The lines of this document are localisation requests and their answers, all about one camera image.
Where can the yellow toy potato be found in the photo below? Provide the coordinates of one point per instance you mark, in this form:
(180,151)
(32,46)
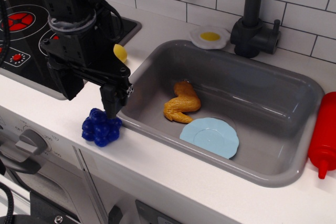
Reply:
(120,52)

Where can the red ketchup bottle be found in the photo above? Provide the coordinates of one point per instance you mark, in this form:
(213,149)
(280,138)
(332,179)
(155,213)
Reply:
(322,147)

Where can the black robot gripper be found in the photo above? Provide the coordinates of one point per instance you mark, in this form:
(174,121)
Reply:
(85,53)

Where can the blue toy blueberry cluster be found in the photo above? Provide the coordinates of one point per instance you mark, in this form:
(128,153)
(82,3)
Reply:
(101,130)

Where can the grey oven knob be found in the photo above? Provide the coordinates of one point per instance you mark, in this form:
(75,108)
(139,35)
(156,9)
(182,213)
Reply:
(31,143)

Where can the white toy oven front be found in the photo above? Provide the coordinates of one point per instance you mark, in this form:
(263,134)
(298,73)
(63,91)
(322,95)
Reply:
(56,174)

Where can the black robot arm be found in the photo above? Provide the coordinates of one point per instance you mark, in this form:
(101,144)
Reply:
(79,12)

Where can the toy chicken wing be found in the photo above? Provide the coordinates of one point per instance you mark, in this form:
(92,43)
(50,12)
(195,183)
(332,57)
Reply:
(186,100)

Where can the grey toy sink basin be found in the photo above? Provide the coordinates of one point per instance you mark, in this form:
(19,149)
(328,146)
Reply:
(273,110)

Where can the toy fried egg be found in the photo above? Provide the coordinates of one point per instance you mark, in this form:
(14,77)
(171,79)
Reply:
(209,37)

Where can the black toy stove top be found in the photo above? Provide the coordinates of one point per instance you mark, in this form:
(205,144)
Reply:
(26,60)

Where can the light blue toy plate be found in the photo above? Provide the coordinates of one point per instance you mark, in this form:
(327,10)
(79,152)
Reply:
(213,135)

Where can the dark grey toy faucet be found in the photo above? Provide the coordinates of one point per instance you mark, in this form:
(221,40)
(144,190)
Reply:
(249,34)

